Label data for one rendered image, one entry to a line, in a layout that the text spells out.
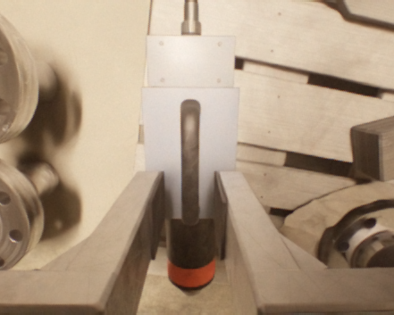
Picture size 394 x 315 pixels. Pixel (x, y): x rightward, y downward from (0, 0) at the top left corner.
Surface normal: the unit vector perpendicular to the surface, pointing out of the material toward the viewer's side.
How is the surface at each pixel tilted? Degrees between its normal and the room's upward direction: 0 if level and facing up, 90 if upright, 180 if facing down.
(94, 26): 0
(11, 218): 0
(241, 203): 90
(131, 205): 90
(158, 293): 0
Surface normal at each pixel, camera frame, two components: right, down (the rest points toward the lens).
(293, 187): 0.01, 0.26
